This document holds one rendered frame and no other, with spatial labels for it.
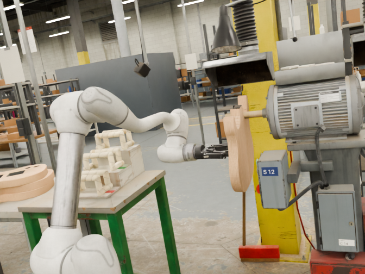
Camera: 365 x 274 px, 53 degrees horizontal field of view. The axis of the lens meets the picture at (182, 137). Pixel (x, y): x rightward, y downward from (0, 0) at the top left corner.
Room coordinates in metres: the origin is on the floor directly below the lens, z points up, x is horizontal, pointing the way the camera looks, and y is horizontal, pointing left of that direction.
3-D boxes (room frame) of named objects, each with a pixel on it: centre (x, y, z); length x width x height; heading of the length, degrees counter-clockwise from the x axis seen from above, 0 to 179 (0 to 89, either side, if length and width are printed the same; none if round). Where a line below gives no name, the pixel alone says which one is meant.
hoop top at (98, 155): (2.02, 0.49, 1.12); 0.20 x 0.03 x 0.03; 69
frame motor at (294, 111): (1.61, -0.59, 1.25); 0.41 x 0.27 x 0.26; 66
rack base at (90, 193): (1.92, 0.53, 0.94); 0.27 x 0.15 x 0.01; 70
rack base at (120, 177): (2.06, 0.47, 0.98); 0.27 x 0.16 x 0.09; 70
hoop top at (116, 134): (2.17, 0.43, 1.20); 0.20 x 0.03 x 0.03; 69
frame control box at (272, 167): (1.43, -0.42, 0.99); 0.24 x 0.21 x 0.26; 66
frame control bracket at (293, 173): (1.49, -0.44, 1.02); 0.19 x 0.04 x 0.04; 156
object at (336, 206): (1.46, -0.59, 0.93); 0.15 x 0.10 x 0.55; 66
